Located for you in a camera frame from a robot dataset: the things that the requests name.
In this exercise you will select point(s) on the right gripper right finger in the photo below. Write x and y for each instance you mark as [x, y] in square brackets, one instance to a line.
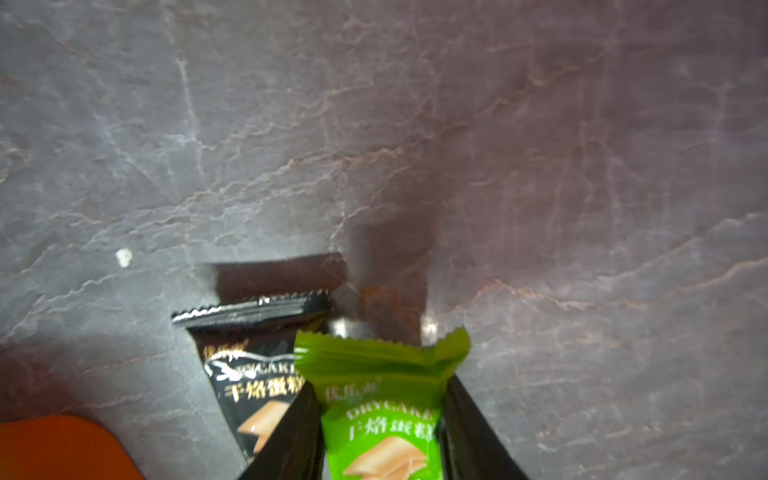
[470, 448]

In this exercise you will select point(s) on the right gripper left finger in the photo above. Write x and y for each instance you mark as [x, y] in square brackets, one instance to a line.
[296, 450]

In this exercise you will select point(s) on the green cookie pack hidden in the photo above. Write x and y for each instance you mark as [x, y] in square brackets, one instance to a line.
[381, 402]

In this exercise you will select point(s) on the black cookie pack top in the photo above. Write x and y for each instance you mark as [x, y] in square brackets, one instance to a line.
[247, 352]

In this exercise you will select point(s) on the orange storage box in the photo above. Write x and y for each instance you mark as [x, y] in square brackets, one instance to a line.
[63, 447]

